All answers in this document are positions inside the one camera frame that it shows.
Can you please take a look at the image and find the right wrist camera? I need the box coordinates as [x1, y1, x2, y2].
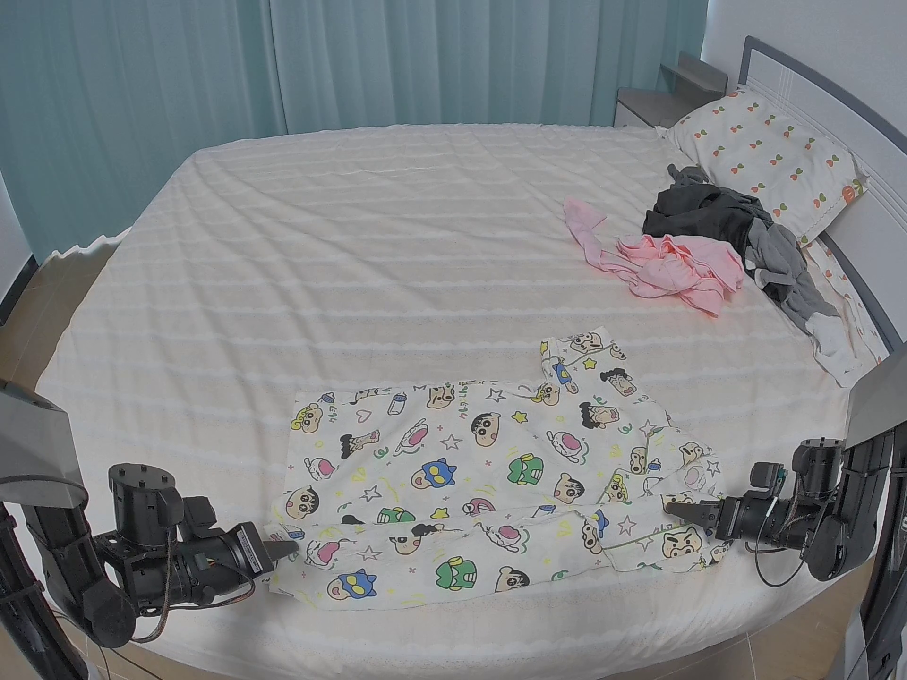
[751, 461, 787, 497]

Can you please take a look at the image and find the white printed pyjama top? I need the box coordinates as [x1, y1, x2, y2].
[265, 328, 731, 611]

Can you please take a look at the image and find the blue-green curtain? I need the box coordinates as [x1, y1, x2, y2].
[265, 0, 713, 141]
[0, 0, 288, 267]

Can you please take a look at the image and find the white printed pillow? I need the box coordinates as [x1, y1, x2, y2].
[662, 87, 869, 245]

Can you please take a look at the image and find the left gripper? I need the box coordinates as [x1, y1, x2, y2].
[172, 520, 279, 604]

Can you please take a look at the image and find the pink garment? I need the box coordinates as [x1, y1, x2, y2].
[563, 195, 746, 318]

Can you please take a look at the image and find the black cable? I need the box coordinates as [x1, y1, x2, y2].
[750, 546, 816, 587]

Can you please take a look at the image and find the pile of clothes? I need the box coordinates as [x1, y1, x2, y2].
[642, 163, 862, 389]

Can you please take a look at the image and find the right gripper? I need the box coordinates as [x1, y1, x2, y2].
[716, 493, 789, 545]

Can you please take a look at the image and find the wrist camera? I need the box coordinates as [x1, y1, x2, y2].
[751, 461, 787, 497]
[183, 496, 222, 533]

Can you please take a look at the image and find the bed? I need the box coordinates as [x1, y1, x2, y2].
[35, 34, 907, 667]

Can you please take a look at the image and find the grey bedside table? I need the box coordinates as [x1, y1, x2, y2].
[614, 51, 729, 129]

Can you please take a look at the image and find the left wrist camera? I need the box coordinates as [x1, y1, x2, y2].
[183, 496, 222, 533]

